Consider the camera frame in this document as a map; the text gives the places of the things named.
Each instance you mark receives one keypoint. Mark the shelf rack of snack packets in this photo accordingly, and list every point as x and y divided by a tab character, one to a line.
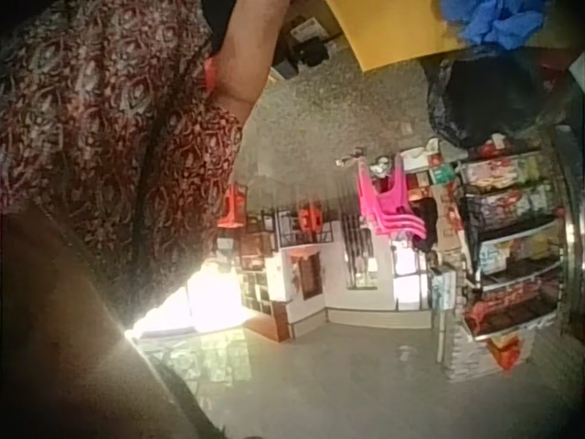
507	238

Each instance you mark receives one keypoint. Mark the blue plastic bag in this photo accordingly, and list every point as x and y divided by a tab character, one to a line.
498	18

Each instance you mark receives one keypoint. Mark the yellow padded envelope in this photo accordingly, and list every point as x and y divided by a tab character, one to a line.
388	32

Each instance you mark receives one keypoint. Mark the stack of pink plastic stools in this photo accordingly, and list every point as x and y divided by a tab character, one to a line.
388	201

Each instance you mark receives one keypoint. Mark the black plastic bag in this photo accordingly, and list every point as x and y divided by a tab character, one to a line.
484	96

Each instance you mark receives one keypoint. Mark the black device with label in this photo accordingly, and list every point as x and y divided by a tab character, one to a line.
306	43

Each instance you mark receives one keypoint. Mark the red bangle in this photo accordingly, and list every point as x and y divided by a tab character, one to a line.
210	73

